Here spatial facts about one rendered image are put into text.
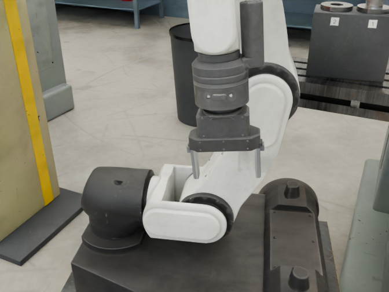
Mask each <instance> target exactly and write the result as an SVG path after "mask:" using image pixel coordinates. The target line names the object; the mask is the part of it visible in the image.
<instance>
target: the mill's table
mask: <svg viewBox="0 0 389 292"><path fill-rule="evenodd" d="M292 58H293V62H294V64H295V66H296V70H297V74H298V81H299V88H300V100H299V105H298V107H302V108H308V109H313V110H319V111H326V112H333V113H337V114H343V115H350V116H357V117H361V118H368V119H374V120H378V121H385V122H389V69H388V68H387V69H386V74H385V77H384V82H382V83H381V82H369V81H358V80H351V79H339V78H327V77H320V76H308V75H306V68H307V60H308V59H306V58H300V57H292Z"/></svg>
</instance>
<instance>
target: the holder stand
mask: <svg viewBox="0 0 389 292"><path fill-rule="evenodd" d="M388 59H389V6H387V5H383V7H382V8H369V7H366V6H365V3H362V4H358V5H357V6H353V4H350V3H346V2H332V1H331V2H322V3H321V4H320V5H318V4H317V5H316V6H315V9H314V14H313V23H312V28H311V37H310V46H309V55H308V60H307V68H306V75H308V76H320V77H327V78H339V79H351V80H358V81H369V82H381V83H382V82H384V77H385V74H386V69H387V64H388Z"/></svg>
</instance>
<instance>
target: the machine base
mask: <svg viewBox="0 0 389 292"><path fill-rule="evenodd" d="M379 165H380V160H375V159H367V160H366V161H365V164H364V169H363V173H362V178H361V183H360V186H359V191H358V196H357V201H356V204H355V210H354V215H353V220H352V223H351V228H350V233H349V236H348V241H347V246H346V251H345V255H344V260H343V265H342V270H341V273H340V278H339V288H340V292H381V290H382V283H383V272H384V261H385V255H386V244H387V233H388V222H389V214H387V213H382V212H379V211H376V210H374V209H373V201H374V197H375V190H376V183H377V176H378V172H379Z"/></svg>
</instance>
